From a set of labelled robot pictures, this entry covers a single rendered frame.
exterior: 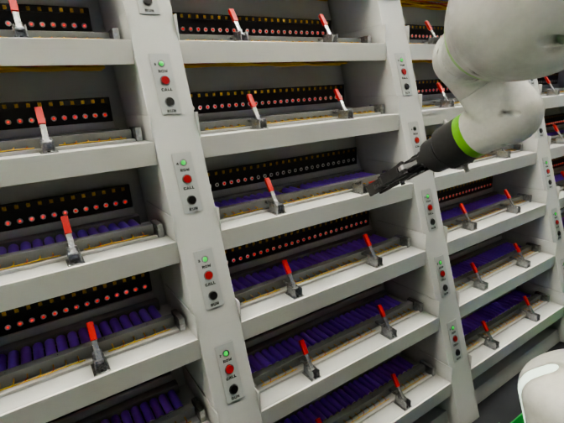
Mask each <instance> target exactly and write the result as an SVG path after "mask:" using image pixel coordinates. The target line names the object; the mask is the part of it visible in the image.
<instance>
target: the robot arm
mask: <svg viewBox="0 0 564 423"><path fill-rule="evenodd" d="M432 65H433V69H434V71H435V73H436V75H437V77H438V78H439V79H440V80H441V81H442V82H443V83H444V84H445V85H446V87H447V88H448V89H449V90H450V91H451V92H452V94H453V95H454V96H455V97H456V99H457V100H458V101H459V102H460V103H461V105H462V106H463V108H464V109H465V112H463V113H461V114H460V115H458V116H456V117H455V118H453V119H452V120H450V121H449V122H448V121H447V120H446V119H445V120H443V123H444V124H443V125H442V126H440V127H439V128H438V129H436V130H435V131H434V132H433V134H432V135H431V138H429V139H427V140H426V141H425V142H423V143H422V145H421V146H420V153H419V154H416V155H414V156H412V157H411V158H410V159H408V160H407V161H405V162H404V161H400V162H399V163H398V164H397V165H396V166H395V167H393V168H392V169H390V170H388V171H386V172H385V173H383V174H380V176H379V177H378V179H377V180H375V181H373V182H372V183H370V184H368V185H366V187H367V190H368V193H369V195H370V196H373V195H375V194H377V193H379V194H382V193H384V192H386V191H388V190H390V189H392V188H393V187H395V186H397V185H399V184H401V185H404V184H405V180H411V179H412V178H414V177H416V176H417V175H420V174H422V173H424V172H426V171H427V170H431V171H434V172H442V171H443V170H446V169H448V168H453V169H457V168H459V167H463V169H464V170H465V173H467V172H469V171H470V169H469V168H468V164H470V163H472V162H473V161H474V160H475V159H477V158H479V157H481V156H483V155H485V154H487V153H489V152H491V151H494V150H496V149H500V148H503V147H505V146H509V145H512V144H518V143H521V142H523V141H525V140H526V139H528V138H529V137H531V136H532V135H533V134H534V133H535V132H536V131H537V130H538V128H539V127H540V125H541V124H542V121H543V119H544V116H545V104H544V102H543V99H542V97H541V95H540V93H539V92H538V91H537V90H536V89H535V88H534V87H533V86H532V85H531V84H530V83H529V82H528V80H533V79H538V78H541V77H544V76H549V75H552V74H555V73H557V72H559V71H563V70H564V0H448V4H447V8H446V16H445V23H444V34H443V35H442V36H441V37H440V38H439V40H438V41H437V43H436V46H435V48H434V50H433V54H432ZM518 392H519V396H520V403H521V408H522V412H523V416H524V421H525V423H564V349H558V350H554V351H550V352H546V353H543V354H541V355H539V356H537V357H535V358H533V359H531V360H530V361H529V362H528V363H527V364H526V365H525V366H524V367H523V369H522V370H521V372H520V376H519V379H518Z"/></svg>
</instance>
